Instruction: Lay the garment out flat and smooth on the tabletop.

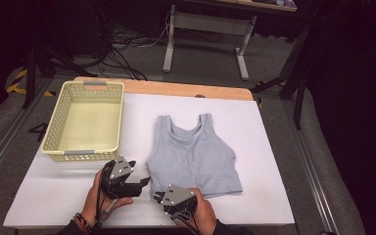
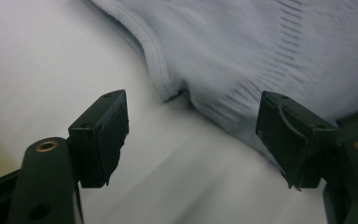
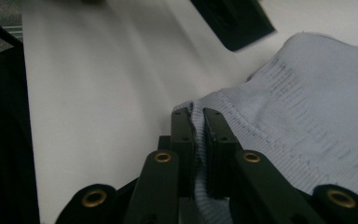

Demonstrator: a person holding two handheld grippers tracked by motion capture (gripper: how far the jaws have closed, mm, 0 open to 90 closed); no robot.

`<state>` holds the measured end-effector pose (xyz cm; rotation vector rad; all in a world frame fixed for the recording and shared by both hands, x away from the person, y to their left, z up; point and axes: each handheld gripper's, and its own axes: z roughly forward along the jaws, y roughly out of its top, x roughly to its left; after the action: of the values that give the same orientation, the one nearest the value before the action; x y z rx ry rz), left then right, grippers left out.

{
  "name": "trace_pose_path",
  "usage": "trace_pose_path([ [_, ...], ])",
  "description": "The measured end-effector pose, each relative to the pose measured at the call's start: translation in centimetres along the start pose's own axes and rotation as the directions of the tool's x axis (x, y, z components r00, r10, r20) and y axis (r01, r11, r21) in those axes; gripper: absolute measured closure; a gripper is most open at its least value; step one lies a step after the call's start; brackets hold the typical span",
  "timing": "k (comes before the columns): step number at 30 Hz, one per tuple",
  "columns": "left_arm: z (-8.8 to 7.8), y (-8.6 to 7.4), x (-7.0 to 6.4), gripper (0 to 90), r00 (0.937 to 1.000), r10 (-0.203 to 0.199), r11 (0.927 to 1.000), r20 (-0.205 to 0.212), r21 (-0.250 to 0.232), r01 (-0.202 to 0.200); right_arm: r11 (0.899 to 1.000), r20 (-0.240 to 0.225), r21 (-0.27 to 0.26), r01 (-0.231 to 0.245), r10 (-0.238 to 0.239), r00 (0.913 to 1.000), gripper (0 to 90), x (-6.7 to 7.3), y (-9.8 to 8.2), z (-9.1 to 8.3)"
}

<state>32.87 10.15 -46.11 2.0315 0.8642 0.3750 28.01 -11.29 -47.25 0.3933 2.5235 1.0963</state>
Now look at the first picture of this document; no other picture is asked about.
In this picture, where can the black tripod stand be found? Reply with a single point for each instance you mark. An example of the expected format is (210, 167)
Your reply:
(31, 75)

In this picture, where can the white desk frame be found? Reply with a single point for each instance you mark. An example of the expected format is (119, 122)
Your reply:
(209, 24)

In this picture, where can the black tape mark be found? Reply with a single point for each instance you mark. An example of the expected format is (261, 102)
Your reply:
(40, 130)

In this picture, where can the black metal stand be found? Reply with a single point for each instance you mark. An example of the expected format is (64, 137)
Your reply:
(298, 94)

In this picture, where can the light blue tank top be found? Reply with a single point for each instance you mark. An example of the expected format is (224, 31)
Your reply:
(192, 156)

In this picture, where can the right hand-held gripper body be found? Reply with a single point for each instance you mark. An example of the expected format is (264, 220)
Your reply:
(176, 197)

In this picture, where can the yellow black hazard tape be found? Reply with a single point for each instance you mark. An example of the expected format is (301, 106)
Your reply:
(16, 87)

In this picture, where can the white foam board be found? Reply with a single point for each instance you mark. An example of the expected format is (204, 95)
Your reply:
(258, 130)

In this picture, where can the person's right hand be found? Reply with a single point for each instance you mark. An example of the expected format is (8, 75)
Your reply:
(205, 212)

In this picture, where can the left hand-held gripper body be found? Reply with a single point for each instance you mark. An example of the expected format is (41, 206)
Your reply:
(120, 169)

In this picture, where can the aluminium floor rail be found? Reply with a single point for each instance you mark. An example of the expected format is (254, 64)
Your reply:
(313, 169)
(6, 140)

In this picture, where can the cream plastic basket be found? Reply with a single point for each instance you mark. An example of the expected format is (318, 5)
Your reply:
(88, 124)

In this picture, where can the wooden desk top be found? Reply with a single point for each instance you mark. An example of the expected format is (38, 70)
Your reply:
(241, 3)

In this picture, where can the person's left hand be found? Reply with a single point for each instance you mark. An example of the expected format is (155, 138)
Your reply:
(89, 205)

